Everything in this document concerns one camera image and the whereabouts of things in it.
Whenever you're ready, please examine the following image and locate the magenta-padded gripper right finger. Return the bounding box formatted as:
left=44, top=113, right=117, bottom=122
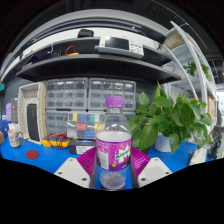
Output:
left=129, top=146, right=173, bottom=189

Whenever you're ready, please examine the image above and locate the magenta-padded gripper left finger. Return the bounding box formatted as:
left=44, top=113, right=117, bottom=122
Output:
left=54, top=146, right=99, bottom=190

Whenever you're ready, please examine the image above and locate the clear bottle with purple cap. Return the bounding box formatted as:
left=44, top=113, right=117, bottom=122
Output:
left=95, top=95, right=133, bottom=191

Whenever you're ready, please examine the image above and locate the black box with white label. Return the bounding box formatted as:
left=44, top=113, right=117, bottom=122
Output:
left=68, top=138, right=98, bottom=156

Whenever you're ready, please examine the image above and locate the yellow multimeter with red leads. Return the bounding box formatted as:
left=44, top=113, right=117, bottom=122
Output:
left=40, top=132, right=72, bottom=149

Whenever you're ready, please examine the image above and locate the clear organizer with coloured parts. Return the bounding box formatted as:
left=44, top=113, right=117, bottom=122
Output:
left=67, top=112, right=101, bottom=139

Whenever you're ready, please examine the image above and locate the white power adapter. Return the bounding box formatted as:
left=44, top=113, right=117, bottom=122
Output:
left=188, top=148, right=208, bottom=166

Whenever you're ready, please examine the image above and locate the green potted plant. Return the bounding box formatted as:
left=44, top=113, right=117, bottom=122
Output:
left=128, top=81, right=214, bottom=154

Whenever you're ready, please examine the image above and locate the black stand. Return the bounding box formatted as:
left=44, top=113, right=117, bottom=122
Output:
left=207, top=133, right=223, bottom=159

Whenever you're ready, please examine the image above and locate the blue box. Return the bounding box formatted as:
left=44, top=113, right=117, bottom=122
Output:
left=0, top=119, right=9, bottom=138

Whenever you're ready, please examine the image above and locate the dark grey flat box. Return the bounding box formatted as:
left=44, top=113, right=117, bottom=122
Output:
left=10, top=98, right=19, bottom=124

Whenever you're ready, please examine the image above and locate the purple pouch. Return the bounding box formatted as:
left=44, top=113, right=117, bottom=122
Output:
left=4, top=102, right=13, bottom=123

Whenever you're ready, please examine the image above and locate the white shelf unit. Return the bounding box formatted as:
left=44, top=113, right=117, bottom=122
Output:
left=163, top=21, right=224, bottom=113

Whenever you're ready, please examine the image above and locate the black shelf unit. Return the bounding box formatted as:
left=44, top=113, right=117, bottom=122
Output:
left=0, top=8, right=183, bottom=84

